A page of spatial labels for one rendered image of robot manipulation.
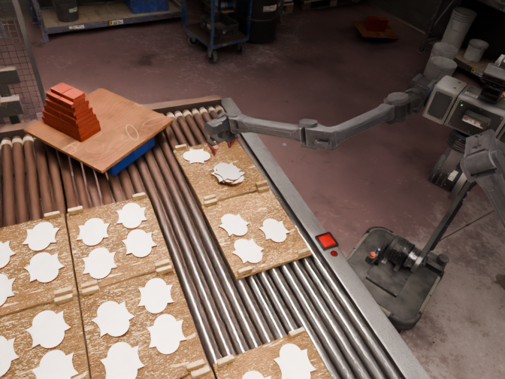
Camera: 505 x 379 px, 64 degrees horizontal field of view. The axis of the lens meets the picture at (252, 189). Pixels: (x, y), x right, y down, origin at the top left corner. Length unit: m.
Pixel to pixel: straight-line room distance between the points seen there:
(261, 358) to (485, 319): 1.97
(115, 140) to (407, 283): 1.88
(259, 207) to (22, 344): 1.04
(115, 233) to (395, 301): 1.65
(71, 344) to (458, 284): 2.51
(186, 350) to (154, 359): 0.11
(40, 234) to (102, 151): 0.47
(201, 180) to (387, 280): 1.32
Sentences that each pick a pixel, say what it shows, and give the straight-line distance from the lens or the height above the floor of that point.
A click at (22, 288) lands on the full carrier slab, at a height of 0.94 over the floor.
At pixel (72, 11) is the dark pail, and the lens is 5.65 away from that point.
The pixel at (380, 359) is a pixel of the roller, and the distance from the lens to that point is 1.61.
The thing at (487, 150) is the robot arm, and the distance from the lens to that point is 1.38.
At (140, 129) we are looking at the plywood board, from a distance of 2.13.
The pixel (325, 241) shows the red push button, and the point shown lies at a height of 0.93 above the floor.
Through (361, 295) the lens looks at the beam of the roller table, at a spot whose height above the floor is 0.92.
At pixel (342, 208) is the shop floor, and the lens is 3.33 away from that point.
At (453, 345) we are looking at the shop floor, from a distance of 2.94.
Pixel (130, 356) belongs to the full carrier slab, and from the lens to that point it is 1.49.
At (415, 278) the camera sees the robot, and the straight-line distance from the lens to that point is 2.78.
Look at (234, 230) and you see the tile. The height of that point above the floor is 0.95.
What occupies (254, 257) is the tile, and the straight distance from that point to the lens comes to 1.68.
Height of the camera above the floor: 2.29
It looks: 44 degrees down
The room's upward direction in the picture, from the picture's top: 8 degrees clockwise
